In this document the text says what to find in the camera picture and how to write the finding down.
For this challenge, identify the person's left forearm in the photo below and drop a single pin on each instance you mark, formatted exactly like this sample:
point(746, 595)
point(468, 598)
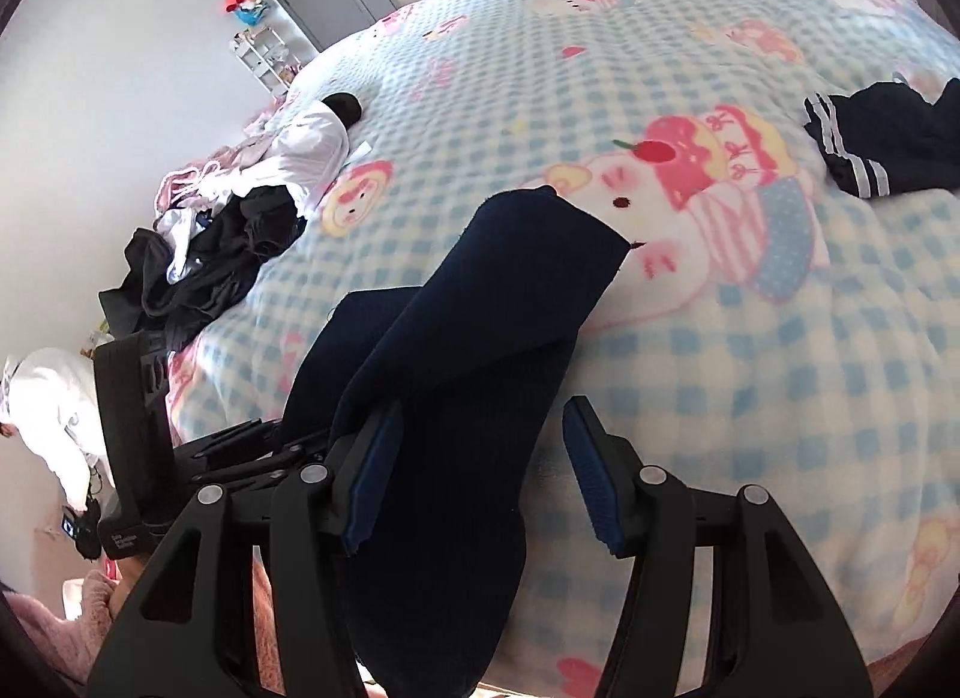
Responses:
point(52, 630)

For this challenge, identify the white cloth bundle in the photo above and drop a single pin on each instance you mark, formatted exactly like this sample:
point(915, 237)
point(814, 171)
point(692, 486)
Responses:
point(52, 405)

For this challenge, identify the white paper slip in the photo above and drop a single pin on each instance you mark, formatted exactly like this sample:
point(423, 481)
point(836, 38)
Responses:
point(360, 152)

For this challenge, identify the white shelf rack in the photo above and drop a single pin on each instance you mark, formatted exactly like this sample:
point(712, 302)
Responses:
point(262, 60)

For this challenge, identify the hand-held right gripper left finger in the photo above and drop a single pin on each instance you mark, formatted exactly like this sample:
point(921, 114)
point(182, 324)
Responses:
point(371, 488)

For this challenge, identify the blue garment with white stripes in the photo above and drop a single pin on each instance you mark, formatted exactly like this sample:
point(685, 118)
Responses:
point(450, 368)

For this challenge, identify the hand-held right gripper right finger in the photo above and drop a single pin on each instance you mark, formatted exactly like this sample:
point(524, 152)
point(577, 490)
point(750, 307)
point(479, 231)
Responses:
point(589, 480)

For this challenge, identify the red and blue plush toy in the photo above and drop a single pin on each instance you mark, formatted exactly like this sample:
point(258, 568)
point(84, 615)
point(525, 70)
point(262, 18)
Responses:
point(244, 6)

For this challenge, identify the blue checkered cartoon blanket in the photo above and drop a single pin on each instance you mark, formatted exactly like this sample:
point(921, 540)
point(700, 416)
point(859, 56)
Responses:
point(712, 405)

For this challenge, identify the pink cloth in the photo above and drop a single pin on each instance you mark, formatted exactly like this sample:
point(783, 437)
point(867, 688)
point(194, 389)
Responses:
point(180, 180)

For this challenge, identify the pile of black clothes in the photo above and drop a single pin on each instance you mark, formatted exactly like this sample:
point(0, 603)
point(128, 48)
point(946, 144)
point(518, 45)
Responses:
point(202, 278)

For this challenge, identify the dark navy striped garment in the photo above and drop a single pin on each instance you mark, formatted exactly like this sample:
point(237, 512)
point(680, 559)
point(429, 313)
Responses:
point(877, 135)

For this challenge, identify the smartphone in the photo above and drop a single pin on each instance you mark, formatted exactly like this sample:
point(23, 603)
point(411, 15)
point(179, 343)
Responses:
point(71, 522)

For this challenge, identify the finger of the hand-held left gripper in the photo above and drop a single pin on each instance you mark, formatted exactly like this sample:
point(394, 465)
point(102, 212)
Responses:
point(262, 469)
point(232, 443)

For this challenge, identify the white shirt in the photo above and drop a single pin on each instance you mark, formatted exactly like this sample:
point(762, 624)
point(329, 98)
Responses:
point(307, 143)

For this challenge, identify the black rolled sock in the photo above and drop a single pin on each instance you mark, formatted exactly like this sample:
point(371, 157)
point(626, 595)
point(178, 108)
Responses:
point(343, 109)

